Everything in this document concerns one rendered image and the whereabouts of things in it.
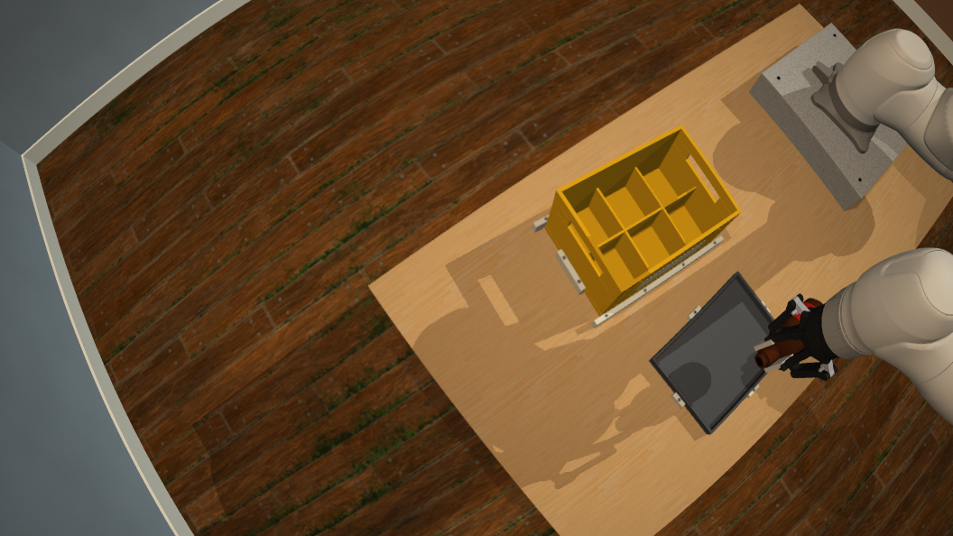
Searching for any brown bottle with red label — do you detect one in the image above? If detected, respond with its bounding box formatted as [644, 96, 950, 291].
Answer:
[754, 298, 823, 368]

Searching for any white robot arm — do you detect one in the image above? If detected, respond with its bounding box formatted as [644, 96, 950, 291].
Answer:
[811, 29, 953, 425]

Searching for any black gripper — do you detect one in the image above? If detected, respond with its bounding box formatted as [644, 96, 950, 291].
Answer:
[754, 294, 838, 381]

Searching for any yellow divided crate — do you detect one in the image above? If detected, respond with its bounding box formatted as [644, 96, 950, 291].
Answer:
[545, 125, 742, 317]

